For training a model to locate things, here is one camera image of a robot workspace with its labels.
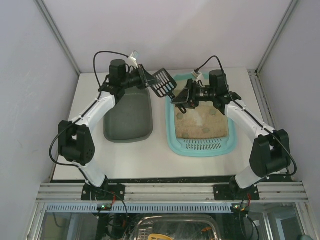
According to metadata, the black litter scoop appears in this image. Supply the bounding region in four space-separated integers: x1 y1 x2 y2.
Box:
151 68 177 101

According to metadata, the grey plastic bin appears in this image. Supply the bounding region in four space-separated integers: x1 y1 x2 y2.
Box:
103 87 153 144

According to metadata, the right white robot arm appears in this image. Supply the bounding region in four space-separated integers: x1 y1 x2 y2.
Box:
171 70 293 191

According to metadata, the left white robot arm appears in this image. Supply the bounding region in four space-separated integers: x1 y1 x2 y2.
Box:
57 59 160 188

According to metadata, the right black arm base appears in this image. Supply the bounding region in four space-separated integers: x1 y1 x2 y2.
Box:
213 177 260 201

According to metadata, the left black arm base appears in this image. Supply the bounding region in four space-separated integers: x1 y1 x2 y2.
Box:
81 180 126 201

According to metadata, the teal litter box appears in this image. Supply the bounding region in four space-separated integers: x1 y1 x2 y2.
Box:
165 72 237 158

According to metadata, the yellow plastic object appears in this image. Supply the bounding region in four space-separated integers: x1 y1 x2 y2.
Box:
148 233 173 240

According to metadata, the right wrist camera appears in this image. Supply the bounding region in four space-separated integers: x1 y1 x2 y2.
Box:
191 70 205 82

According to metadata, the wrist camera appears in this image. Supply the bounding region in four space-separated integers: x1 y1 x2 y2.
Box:
126 50 139 68
191 70 205 82

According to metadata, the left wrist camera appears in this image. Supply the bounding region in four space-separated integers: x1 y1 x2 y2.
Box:
126 50 139 68

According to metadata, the right black camera cable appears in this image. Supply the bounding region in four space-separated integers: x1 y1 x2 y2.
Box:
197 55 226 76

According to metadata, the black camera cable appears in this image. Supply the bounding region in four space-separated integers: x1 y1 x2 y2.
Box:
92 51 132 87
197 55 226 76

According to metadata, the left black camera cable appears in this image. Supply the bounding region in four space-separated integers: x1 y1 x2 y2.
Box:
92 51 132 87

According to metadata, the metal wire basket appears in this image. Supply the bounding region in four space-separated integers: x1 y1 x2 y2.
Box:
127 214 222 240

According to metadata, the aluminium mounting rail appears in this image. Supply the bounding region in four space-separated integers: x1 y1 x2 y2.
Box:
36 182 309 203

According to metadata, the perforated cable tray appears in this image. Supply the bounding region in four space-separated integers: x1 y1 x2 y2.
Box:
46 203 232 214

